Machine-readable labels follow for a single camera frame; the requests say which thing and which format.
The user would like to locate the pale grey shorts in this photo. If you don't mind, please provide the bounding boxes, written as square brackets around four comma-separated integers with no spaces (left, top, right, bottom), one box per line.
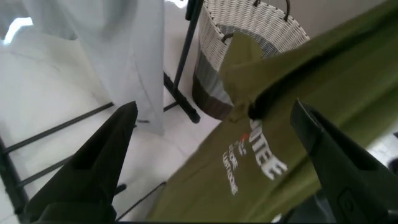
[21,0,165,136]

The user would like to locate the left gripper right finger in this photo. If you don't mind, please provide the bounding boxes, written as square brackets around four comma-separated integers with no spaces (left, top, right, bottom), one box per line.
[289,99,398,224]

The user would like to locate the black clothes rack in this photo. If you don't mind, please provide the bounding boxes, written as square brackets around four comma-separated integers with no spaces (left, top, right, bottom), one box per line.
[0,0,205,223]

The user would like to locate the white laundry basket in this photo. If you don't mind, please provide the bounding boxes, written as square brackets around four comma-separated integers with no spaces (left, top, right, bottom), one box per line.
[192,0,311,121]

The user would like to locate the green garment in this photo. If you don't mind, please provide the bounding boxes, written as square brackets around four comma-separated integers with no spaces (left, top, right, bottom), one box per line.
[146,0,398,223]

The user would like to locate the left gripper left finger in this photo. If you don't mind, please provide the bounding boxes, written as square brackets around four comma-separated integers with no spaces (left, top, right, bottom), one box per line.
[24,100,139,224]

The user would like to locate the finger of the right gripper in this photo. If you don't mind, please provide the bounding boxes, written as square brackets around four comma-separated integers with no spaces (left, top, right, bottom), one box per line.
[248,55,331,121]

